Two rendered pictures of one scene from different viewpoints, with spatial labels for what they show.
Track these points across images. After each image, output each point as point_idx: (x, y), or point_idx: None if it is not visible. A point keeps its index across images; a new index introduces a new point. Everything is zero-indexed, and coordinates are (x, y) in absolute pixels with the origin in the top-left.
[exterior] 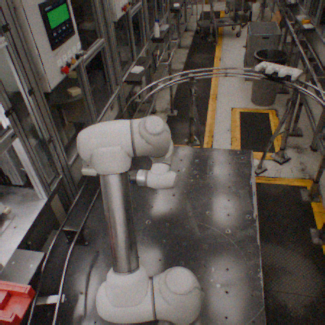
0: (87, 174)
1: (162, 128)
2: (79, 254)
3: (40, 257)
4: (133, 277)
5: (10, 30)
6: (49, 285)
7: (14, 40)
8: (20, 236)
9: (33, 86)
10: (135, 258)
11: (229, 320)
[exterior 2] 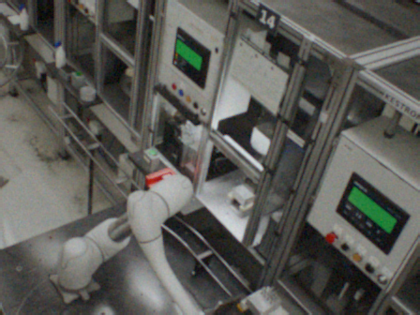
0: None
1: (128, 198)
2: (187, 264)
3: (182, 211)
4: (104, 226)
5: (313, 147)
6: (180, 237)
7: (311, 154)
8: (215, 212)
9: (298, 193)
10: (112, 229)
11: (35, 300)
